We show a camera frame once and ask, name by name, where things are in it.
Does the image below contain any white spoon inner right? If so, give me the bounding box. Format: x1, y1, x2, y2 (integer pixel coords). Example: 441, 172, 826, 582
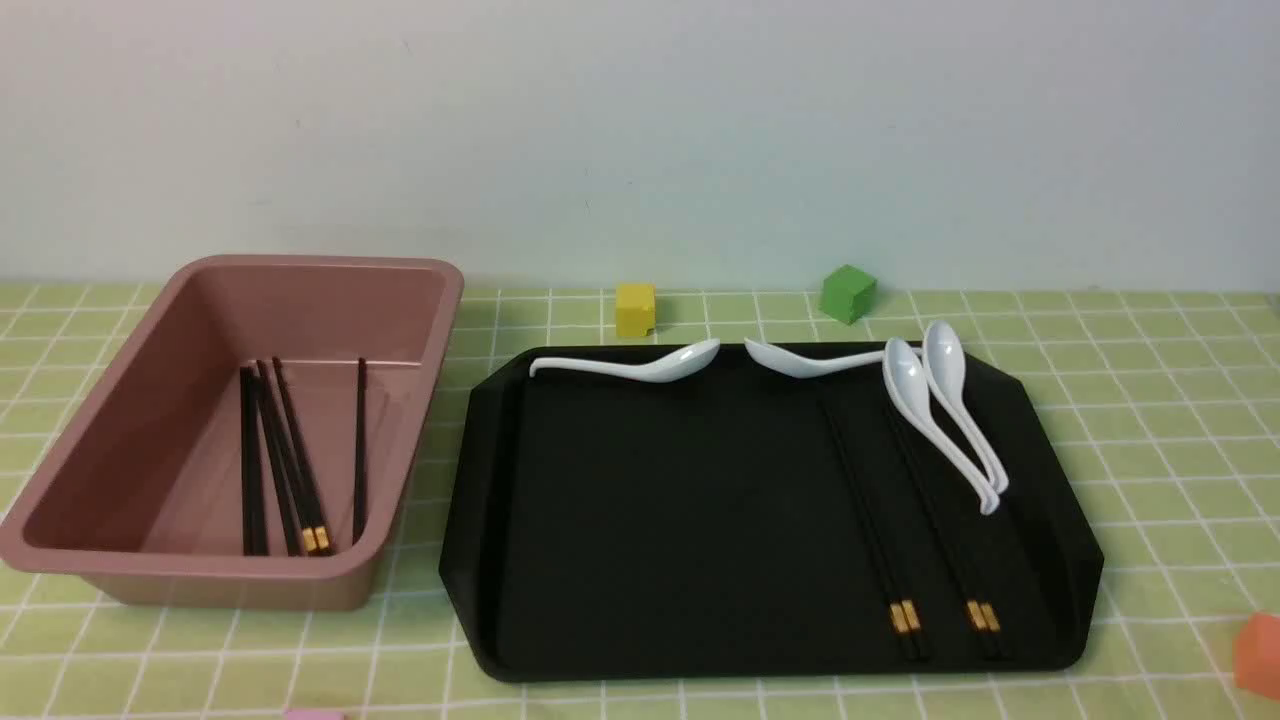
882, 337, 1000, 516

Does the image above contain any black plastic tray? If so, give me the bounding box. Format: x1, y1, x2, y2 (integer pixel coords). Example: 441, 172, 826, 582
440, 345, 1105, 682

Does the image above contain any pink plastic bin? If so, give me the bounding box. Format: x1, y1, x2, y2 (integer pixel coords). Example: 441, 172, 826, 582
3, 255, 465, 611

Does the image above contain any green checkered tablecloth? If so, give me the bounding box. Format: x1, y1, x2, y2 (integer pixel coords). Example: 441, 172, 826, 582
1, 282, 1279, 719

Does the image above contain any orange block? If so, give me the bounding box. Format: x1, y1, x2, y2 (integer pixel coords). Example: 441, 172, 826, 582
1233, 612, 1280, 702

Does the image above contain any black chopstick bin far left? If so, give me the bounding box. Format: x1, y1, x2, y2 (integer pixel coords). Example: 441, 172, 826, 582
238, 366, 257, 556

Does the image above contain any black chopstick bin gold tip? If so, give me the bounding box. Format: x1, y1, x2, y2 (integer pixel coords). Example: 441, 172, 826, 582
253, 359, 320, 557
271, 356, 334, 556

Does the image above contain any green cube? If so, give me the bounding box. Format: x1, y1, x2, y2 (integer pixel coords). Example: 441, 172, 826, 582
819, 264, 878, 325

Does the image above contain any black chopstick tray pair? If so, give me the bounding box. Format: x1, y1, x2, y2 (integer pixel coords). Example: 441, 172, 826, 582
849, 459, 928, 664
817, 395, 922, 662
879, 401, 1004, 660
893, 409, 1012, 661

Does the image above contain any white spoon outer right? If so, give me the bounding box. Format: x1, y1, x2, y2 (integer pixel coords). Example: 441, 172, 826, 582
922, 319, 1009, 495

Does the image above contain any white spoon far left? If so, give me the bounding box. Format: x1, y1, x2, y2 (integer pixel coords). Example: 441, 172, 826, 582
527, 340, 721, 384

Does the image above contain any white spoon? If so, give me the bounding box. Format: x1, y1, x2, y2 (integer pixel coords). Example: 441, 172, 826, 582
922, 319, 1009, 495
745, 340, 890, 379
882, 337, 1000, 516
527, 340, 721, 384

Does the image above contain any white spoon centre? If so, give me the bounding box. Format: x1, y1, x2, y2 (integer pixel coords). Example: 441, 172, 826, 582
745, 340, 890, 379

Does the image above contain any yellow cube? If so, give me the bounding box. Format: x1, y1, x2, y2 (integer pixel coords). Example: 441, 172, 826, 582
614, 283, 657, 338

